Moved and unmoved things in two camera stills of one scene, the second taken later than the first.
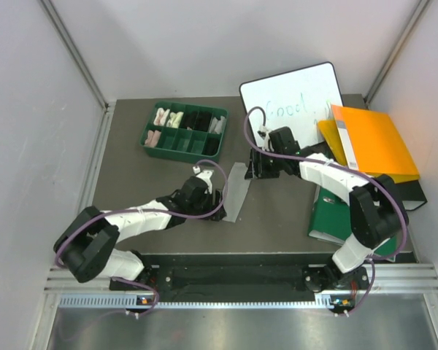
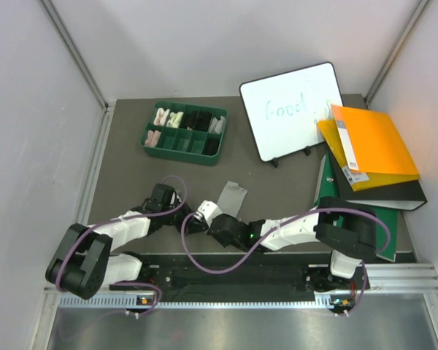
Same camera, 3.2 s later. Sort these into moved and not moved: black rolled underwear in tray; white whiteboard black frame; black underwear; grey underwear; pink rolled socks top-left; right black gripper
Moved: grey underwear; right black gripper
Not moved: pink rolled socks top-left; black underwear; black rolled underwear in tray; white whiteboard black frame
